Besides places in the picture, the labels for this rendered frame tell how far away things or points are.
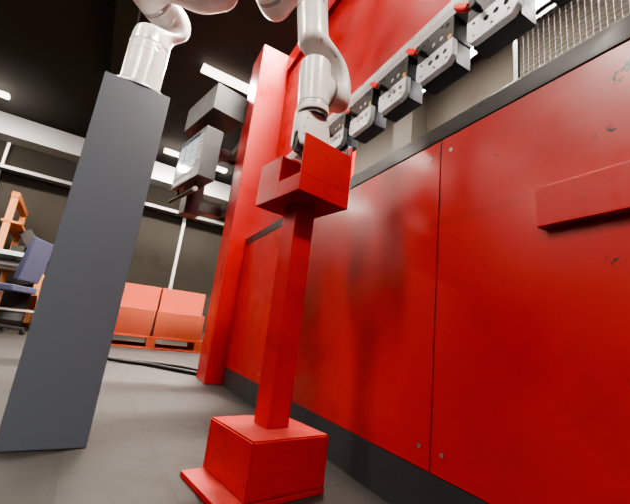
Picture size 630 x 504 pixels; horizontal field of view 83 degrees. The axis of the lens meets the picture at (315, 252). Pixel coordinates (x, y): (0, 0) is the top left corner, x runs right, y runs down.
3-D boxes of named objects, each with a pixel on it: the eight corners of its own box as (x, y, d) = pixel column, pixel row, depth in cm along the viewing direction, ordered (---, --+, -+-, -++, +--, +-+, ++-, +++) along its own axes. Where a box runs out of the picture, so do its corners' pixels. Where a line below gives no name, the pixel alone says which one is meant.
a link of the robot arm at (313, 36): (332, 40, 113) (336, 122, 105) (291, 13, 104) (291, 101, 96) (352, 20, 107) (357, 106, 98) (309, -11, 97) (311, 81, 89)
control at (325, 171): (255, 206, 98) (264, 147, 102) (300, 222, 107) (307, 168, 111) (298, 188, 82) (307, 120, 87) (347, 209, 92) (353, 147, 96)
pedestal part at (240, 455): (179, 476, 78) (190, 417, 81) (273, 462, 93) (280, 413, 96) (218, 518, 63) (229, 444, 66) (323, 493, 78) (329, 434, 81)
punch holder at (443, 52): (415, 86, 118) (417, 44, 122) (433, 96, 122) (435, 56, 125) (452, 58, 105) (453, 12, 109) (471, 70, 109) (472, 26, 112)
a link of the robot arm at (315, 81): (318, 120, 101) (291, 107, 96) (320, 78, 104) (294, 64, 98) (337, 107, 95) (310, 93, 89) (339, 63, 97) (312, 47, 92)
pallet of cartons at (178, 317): (92, 339, 408) (107, 281, 424) (191, 347, 461) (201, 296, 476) (90, 345, 340) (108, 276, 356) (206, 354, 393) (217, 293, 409)
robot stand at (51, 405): (-9, 452, 78) (105, 70, 101) (7, 429, 93) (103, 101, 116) (86, 448, 87) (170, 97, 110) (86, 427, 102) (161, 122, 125)
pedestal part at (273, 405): (253, 422, 83) (284, 206, 95) (274, 421, 87) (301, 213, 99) (266, 429, 78) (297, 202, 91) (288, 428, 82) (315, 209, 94)
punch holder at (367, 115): (348, 137, 152) (351, 104, 156) (364, 144, 156) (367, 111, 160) (369, 121, 139) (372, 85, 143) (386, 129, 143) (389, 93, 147)
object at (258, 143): (195, 377, 220) (252, 64, 273) (314, 383, 258) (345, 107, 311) (203, 384, 199) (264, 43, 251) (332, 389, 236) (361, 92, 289)
